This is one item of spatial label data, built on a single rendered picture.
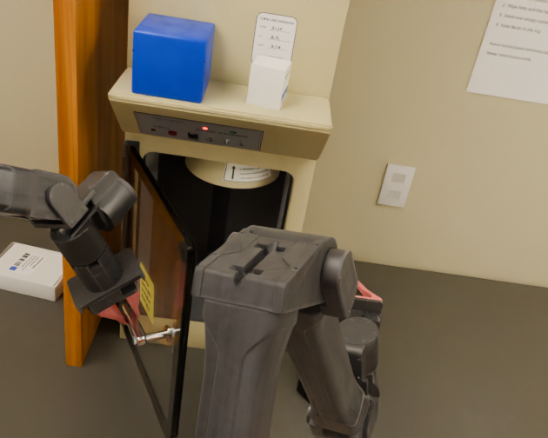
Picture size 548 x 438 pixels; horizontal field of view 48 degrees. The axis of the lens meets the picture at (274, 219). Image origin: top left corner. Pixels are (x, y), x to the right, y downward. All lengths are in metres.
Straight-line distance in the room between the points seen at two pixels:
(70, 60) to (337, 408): 0.59
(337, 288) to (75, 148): 0.58
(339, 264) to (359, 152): 1.02
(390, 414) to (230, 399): 0.82
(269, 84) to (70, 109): 0.29
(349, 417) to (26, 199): 0.47
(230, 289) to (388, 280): 1.16
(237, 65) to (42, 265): 0.69
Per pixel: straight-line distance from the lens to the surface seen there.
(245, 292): 0.45
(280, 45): 0.97
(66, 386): 1.23
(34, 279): 1.41
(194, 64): 0.87
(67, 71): 0.94
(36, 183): 0.79
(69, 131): 0.98
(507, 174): 1.62
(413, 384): 1.34
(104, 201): 0.86
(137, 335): 0.93
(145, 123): 0.97
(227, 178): 1.08
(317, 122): 0.89
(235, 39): 0.97
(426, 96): 1.48
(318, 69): 0.98
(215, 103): 0.90
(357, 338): 0.85
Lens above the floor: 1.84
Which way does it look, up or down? 31 degrees down
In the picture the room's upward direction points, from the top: 10 degrees clockwise
